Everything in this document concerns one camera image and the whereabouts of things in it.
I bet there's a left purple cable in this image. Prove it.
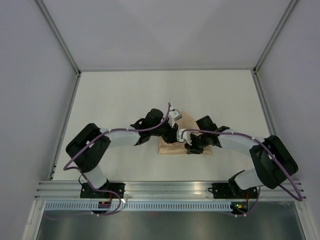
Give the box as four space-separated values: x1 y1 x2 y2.
44 101 173 221

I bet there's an aluminium frame right post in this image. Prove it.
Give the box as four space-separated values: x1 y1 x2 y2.
252 0 301 75

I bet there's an aluminium frame post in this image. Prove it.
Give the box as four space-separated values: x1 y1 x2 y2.
252 0 301 75
33 0 81 77

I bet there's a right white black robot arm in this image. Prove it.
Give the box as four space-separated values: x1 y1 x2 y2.
177 115 299 198

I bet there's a white slotted cable duct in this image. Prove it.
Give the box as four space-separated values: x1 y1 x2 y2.
45 201 232 212

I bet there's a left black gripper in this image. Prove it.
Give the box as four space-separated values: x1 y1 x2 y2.
150 118 179 145

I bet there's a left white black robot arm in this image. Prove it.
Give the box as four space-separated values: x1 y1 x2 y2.
65 106 182 198

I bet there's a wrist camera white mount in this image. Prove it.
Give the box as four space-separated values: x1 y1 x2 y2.
168 106 182 128
176 128 192 145

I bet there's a peach cloth napkin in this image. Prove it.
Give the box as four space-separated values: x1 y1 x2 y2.
157 111 199 155

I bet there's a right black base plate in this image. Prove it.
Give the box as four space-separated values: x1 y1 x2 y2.
207 182 258 200

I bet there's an aluminium front rail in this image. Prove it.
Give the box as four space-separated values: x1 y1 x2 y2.
34 180 308 201

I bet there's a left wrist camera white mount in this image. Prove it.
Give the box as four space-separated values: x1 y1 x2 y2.
168 106 182 128

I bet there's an aluminium frame left post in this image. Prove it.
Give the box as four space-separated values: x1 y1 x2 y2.
33 0 81 77

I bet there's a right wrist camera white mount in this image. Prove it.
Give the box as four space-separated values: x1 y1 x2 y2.
176 128 192 145

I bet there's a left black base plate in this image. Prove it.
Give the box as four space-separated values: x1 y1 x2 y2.
80 182 126 199

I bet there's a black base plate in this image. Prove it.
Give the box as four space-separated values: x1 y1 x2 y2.
80 182 126 199
207 182 258 200

